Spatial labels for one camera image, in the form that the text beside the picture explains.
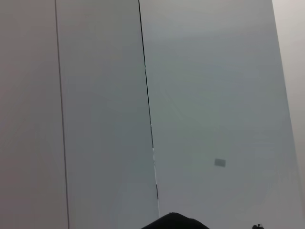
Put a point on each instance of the grey wall sticker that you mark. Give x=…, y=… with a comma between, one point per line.
x=220, y=162

